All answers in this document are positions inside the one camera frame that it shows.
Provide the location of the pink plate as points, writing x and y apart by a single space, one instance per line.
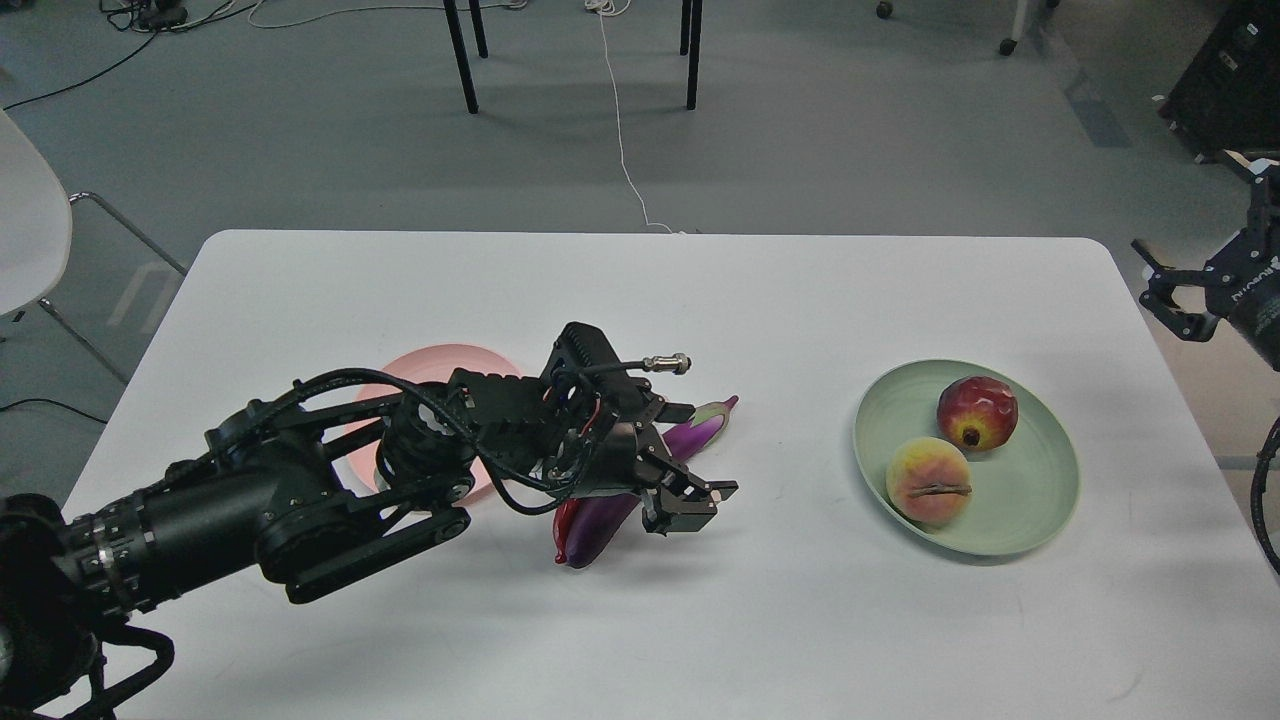
431 364

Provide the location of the green plate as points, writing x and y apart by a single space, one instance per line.
1025 490

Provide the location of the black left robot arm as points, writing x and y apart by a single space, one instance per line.
344 475

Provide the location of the black table legs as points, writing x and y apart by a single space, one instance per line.
468 41

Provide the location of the purple eggplant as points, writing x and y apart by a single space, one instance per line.
599 518

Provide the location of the black equipment box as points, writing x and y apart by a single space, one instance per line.
1228 97

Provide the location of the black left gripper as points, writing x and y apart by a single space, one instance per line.
612 446

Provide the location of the white chair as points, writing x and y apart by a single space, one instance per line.
37 233

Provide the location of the red chili pepper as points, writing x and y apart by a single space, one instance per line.
562 523

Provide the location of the green yellow peach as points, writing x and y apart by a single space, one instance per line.
928 481

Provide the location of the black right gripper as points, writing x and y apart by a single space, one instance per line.
1255 280

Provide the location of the red pomegranate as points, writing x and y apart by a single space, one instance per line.
977 413

